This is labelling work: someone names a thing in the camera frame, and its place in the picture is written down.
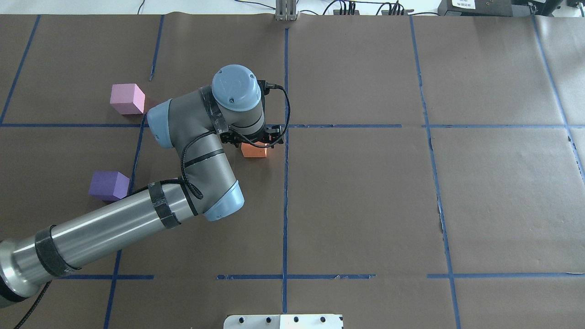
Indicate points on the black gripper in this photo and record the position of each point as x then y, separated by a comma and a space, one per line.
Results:
233, 139

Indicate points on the orange foam block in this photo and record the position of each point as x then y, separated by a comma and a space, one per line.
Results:
256, 150

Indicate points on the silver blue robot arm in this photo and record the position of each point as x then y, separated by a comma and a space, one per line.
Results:
196, 125

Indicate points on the pink foam block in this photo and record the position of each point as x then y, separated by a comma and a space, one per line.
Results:
127, 99

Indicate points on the purple foam block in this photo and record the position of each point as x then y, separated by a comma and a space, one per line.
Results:
109, 186

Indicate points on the white mounting plate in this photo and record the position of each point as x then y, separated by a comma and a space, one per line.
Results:
285, 321

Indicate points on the grey aluminium post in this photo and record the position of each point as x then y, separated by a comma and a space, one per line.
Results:
286, 10

